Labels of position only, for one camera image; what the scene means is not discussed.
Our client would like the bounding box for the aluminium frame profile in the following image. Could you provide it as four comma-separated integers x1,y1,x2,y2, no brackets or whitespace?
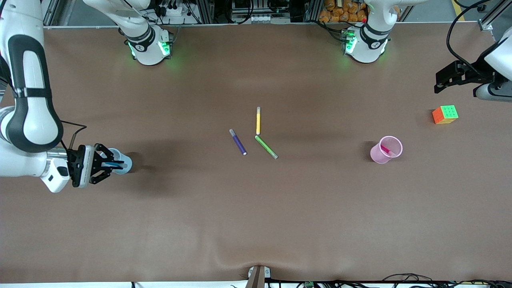
477,0,512,40

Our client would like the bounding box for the pink mesh cup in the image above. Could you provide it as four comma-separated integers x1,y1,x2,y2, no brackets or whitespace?
370,136,403,164

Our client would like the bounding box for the metal table edge bracket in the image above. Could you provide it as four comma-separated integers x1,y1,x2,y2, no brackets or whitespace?
245,266,271,288

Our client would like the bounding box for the green marker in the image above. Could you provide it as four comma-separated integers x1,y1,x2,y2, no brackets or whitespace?
254,135,279,160

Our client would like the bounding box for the blue mesh cup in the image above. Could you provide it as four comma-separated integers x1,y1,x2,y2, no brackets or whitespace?
107,148,133,176

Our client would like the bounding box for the purple marker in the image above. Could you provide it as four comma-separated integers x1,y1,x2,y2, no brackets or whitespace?
229,128,248,156

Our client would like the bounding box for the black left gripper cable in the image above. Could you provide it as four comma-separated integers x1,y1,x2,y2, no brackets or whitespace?
446,0,493,75

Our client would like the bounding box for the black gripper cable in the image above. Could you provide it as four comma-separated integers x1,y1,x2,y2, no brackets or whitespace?
446,0,493,75
60,120,88,151

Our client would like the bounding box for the white power strip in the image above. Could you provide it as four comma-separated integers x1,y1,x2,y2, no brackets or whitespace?
157,3,185,17

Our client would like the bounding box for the colourful puzzle cube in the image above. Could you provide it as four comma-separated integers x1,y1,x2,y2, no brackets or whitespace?
432,105,459,125

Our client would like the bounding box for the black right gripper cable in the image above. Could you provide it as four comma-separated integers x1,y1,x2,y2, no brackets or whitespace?
60,120,88,151

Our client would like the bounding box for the orange snack bag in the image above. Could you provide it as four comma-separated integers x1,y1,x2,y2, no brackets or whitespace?
318,0,368,23

